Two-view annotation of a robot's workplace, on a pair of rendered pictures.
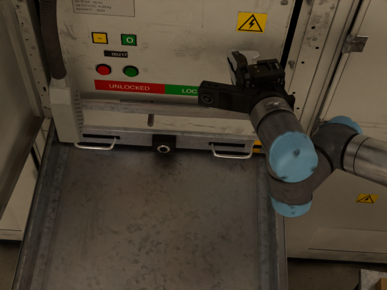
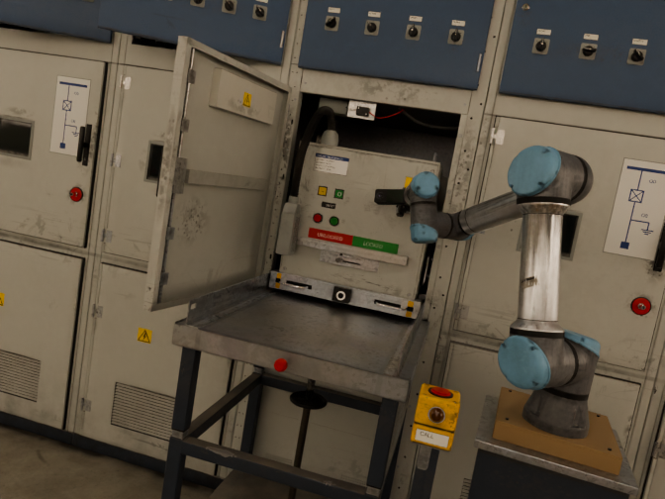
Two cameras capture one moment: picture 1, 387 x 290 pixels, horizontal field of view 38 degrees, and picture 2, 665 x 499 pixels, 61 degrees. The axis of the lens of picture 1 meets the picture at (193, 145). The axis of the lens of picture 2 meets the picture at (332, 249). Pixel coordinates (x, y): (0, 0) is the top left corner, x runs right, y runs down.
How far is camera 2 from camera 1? 1.38 m
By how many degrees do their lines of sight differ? 50
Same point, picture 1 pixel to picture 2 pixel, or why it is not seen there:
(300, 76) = (444, 260)
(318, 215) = (462, 453)
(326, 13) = (459, 203)
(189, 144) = (359, 301)
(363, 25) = not seen: hidden behind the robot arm
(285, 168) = (420, 180)
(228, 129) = (390, 289)
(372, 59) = (492, 242)
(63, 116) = (286, 225)
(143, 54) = (344, 207)
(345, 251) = not seen: outside the picture
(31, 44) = (276, 214)
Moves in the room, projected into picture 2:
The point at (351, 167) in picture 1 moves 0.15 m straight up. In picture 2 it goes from (464, 217) to (474, 164)
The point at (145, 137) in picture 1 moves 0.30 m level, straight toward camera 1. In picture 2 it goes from (330, 288) to (318, 306)
